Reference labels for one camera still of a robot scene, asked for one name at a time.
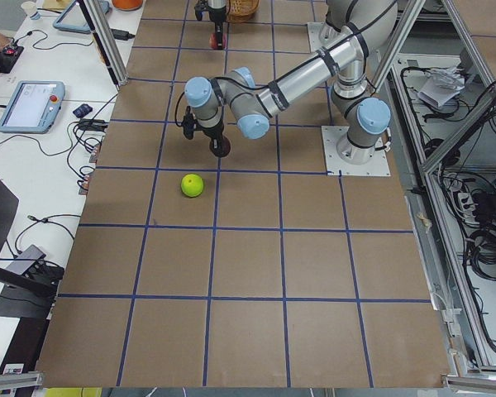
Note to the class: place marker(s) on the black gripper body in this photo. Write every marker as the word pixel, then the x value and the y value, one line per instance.
pixel 217 13
pixel 210 133

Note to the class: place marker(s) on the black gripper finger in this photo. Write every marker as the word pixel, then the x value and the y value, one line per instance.
pixel 219 41

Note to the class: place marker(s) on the red apple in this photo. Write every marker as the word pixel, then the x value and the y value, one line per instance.
pixel 211 41

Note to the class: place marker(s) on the dark purple apple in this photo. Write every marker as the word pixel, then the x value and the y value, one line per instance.
pixel 220 147

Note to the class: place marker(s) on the green apple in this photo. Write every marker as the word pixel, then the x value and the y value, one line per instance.
pixel 192 185

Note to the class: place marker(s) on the woven wicker basket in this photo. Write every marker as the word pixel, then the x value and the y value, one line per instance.
pixel 239 11

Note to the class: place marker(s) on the orange bucket with grey lid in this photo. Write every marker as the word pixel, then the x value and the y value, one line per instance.
pixel 127 5

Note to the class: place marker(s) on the blue teach pendant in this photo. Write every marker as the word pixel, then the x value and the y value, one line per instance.
pixel 72 20
pixel 33 107

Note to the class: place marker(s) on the white paper cup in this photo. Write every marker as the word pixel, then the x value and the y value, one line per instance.
pixel 31 10

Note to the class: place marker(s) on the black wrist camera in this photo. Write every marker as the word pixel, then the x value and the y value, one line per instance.
pixel 188 123
pixel 200 8

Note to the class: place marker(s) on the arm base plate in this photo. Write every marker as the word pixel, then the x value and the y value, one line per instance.
pixel 344 159
pixel 319 34

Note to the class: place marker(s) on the aluminium frame post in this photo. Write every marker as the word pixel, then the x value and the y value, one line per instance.
pixel 102 35

